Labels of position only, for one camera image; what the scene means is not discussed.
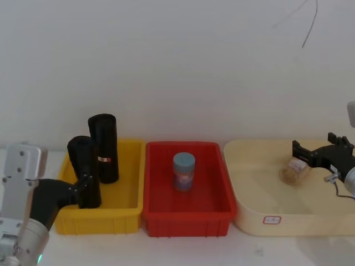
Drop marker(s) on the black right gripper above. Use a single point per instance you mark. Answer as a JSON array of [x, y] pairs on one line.
[[334, 156]]

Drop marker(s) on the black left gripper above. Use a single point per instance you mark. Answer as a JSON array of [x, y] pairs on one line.
[[47, 196]]

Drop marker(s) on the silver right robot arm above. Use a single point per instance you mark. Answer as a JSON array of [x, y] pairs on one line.
[[351, 178]]

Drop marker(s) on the plain black roll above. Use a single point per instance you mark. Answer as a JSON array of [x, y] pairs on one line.
[[81, 155]]

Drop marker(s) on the clear plastic jar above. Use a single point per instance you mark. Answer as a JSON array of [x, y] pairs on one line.
[[291, 173]]

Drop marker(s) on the yellow plastic bin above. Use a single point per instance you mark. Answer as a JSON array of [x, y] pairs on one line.
[[122, 191]]

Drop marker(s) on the black roll with white label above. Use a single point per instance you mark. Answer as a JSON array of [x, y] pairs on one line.
[[106, 138]]

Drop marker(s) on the cream plastic tray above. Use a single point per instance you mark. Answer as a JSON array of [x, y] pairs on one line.
[[260, 191]]

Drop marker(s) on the white red-edged tray label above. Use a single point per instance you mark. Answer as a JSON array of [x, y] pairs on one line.
[[271, 220]]

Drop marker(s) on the jar with blue lid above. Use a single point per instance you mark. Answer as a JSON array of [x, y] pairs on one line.
[[184, 171]]

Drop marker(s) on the red plastic bin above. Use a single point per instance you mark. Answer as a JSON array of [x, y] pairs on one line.
[[188, 205]]

